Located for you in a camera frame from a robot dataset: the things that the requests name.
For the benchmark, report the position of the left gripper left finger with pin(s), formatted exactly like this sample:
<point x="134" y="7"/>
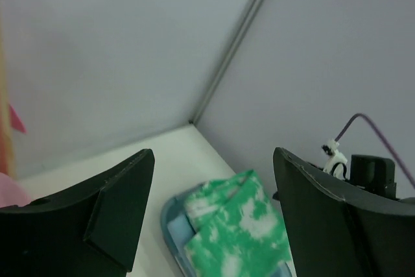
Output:
<point x="89" y="229"/>

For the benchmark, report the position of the blue plastic tray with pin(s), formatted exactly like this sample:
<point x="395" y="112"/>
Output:
<point x="175" y="235"/>

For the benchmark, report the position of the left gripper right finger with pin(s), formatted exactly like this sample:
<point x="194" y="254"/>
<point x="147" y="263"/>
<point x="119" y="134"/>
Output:
<point x="337" y="229"/>

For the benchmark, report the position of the green tie-dye trousers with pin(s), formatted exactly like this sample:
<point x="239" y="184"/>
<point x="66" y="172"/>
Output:
<point x="236" y="225"/>

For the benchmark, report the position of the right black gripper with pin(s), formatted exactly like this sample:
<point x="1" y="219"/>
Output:
<point x="367" y="176"/>

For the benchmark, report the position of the pink garment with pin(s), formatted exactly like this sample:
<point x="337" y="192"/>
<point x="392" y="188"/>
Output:
<point x="12" y="194"/>

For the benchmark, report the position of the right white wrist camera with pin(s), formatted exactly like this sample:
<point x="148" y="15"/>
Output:
<point x="334" y="158"/>

